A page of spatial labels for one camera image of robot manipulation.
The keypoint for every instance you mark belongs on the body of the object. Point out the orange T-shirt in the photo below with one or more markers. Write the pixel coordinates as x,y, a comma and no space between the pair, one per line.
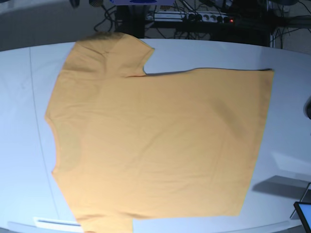
136,146

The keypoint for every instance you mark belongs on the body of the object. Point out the white power strip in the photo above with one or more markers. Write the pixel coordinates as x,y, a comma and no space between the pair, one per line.
201,16

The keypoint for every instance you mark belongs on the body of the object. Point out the dark round object right edge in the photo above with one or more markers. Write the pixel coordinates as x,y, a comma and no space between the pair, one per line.
307,108

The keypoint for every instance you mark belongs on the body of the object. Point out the tablet on stand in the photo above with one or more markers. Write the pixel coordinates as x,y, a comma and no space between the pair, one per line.
302,209

